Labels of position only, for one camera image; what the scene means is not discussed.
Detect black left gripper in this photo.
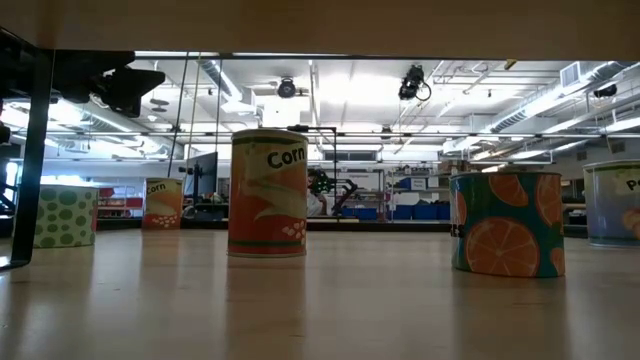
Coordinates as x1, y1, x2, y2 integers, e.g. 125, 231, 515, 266
52, 49, 167, 119

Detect tall orange corn can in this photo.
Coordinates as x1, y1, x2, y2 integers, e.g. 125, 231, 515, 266
227, 128, 310, 259
141, 177, 185, 231

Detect green dotted peas can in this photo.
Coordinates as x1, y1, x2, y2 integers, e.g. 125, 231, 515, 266
32, 183, 99, 249

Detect teal orange slices can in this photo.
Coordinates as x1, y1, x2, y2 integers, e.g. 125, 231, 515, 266
448, 171, 567, 279

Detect blue peaches can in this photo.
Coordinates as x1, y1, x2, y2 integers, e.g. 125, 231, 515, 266
582, 159, 640, 248

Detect black metal shelf leg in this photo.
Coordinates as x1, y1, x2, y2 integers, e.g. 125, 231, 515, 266
0, 27, 56, 272

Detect wooden shelf board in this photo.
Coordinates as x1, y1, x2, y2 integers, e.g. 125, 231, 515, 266
0, 0, 640, 62

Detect black monitor on stand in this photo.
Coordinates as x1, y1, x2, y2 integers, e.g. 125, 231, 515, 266
178, 151, 220, 201

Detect red background shelving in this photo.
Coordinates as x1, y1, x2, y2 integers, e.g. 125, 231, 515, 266
97, 185, 145, 220

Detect round black ceiling fixture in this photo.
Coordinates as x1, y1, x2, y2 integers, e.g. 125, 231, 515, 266
276, 76, 298, 100

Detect black bent metal pole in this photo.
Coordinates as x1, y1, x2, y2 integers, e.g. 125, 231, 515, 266
287, 123, 340, 217

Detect person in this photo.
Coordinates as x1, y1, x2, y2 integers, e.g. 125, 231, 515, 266
306, 169, 329, 218

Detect grey background shelving rack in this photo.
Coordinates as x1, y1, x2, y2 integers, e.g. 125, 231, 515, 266
382, 167, 452, 222

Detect thin black hanging cable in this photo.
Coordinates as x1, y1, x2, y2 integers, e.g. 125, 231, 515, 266
166, 51, 190, 177

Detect thin yellowish hanging cable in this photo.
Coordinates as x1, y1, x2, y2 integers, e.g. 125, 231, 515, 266
185, 51, 201, 162

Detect black table frame rail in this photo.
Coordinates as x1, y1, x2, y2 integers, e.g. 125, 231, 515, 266
0, 217, 591, 239

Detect black overhead camera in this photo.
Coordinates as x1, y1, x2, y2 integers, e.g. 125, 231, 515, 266
397, 63, 433, 103

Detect silver ventilation duct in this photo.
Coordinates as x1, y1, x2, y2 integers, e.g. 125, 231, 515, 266
487, 59, 636, 135

